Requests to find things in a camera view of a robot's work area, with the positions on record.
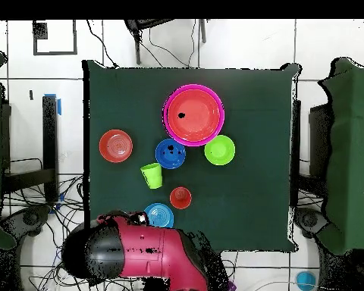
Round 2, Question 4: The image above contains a green cup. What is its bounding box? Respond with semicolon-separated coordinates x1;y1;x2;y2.
140;162;164;190

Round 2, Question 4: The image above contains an orange cup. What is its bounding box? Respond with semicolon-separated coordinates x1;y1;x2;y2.
169;186;193;211

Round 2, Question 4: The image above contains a small light blue bowl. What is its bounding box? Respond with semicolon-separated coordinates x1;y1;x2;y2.
143;202;175;229

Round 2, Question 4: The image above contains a small dark blue bowl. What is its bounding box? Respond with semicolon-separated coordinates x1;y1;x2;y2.
155;138;187;170

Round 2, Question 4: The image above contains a small green bowl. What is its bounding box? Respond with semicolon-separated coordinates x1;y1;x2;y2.
203;134;237;167

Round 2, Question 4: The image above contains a large orange bowl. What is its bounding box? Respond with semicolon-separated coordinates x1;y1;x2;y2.
167;89;221;142

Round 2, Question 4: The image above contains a small orange bowl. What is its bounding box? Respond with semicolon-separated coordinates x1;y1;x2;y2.
99;129;133;164

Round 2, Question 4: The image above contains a large pink bowl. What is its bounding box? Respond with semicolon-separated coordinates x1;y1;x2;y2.
162;83;226;148

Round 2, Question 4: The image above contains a dark green tablecloth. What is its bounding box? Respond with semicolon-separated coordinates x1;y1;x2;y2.
82;59;301;254

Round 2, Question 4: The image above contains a blue tape strip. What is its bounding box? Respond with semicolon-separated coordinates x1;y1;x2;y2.
43;92;62;117

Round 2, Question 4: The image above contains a black metal stand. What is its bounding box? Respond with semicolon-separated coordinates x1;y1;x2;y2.
1;95;59;204
290;99;333;207

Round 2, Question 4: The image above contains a blue disc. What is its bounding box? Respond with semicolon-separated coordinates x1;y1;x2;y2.
295;270;317;291

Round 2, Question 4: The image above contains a black floor cable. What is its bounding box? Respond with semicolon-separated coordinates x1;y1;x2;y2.
147;19;199;68
86;19;119;68

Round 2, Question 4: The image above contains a black camera tripod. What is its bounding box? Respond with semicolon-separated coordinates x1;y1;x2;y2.
123;18;209;66

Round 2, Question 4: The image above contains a tangled cable bundle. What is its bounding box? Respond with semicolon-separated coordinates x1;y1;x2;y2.
2;175;86;291

